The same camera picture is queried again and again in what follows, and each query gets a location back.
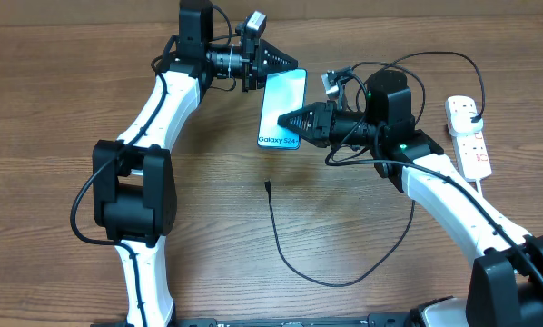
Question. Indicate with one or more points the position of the blue Galaxy smartphone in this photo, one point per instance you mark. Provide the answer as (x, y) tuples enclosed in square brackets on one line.
[(283, 93)]

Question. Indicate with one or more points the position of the white power strip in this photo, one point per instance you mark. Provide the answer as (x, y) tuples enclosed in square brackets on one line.
[(470, 150)]

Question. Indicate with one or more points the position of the white charger plug adapter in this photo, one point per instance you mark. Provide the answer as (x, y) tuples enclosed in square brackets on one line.
[(460, 122)]

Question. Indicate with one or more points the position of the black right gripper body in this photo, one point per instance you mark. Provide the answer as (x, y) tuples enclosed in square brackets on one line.
[(328, 112)]

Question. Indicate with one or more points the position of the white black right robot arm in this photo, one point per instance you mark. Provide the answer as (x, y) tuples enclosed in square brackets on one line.
[(506, 282)]

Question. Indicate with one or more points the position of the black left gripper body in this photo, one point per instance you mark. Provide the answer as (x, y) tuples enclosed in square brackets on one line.
[(250, 54)]

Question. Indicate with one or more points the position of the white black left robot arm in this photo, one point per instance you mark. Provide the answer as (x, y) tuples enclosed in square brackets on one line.
[(129, 202)]

